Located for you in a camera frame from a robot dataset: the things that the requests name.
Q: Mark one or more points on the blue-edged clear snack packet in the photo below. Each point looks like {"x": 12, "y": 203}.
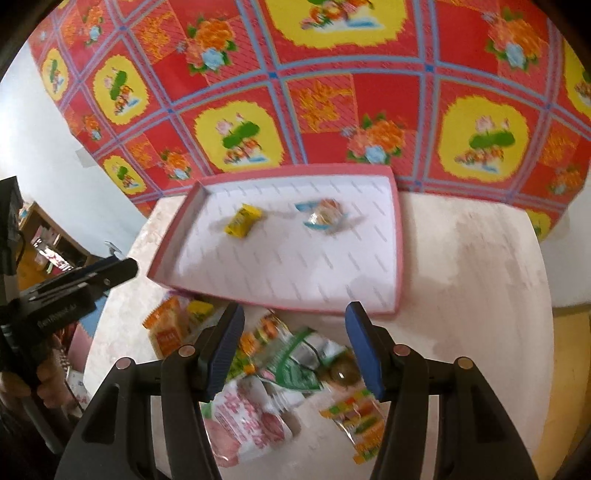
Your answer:
{"x": 323, "y": 214}

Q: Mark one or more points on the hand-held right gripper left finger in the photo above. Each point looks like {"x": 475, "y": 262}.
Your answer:
{"x": 226, "y": 350}

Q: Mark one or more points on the wooden shelf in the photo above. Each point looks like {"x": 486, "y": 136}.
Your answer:
{"x": 46, "y": 230}

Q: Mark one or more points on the pink cardboard box tray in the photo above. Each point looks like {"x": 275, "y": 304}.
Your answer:
{"x": 286, "y": 267}

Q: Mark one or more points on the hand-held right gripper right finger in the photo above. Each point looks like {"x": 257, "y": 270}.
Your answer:
{"x": 364, "y": 350}

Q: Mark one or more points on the red floral printed cloth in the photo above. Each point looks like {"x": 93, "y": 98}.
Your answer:
{"x": 323, "y": 55}

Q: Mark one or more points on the yellow-green snack packet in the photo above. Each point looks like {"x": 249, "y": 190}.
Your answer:
{"x": 199, "y": 313}

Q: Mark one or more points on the pink meat snack packet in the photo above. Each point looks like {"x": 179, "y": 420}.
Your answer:
{"x": 244, "y": 424}

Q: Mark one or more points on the person's left hand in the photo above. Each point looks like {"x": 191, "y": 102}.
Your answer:
{"x": 48, "y": 376}

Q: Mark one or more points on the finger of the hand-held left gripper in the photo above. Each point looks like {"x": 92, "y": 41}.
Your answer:
{"x": 113, "y": 274}
{"x": 101, "y": 266}

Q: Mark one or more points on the brown braised egg packet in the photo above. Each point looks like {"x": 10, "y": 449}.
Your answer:
{"x": 341, "y": 374}

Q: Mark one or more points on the small yellow candy packet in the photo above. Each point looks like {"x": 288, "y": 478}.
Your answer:
{"x": 242, "y": 221}

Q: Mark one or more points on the orange rice cracker packet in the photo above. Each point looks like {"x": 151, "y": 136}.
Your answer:
{"x": 166, "y": 325}

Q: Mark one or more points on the green pea packet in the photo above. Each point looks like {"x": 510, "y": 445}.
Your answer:
{"x": 258, "y": 344}

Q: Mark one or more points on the green packet with red label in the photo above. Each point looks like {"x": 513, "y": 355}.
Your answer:
{"x": 295, "y": 369}

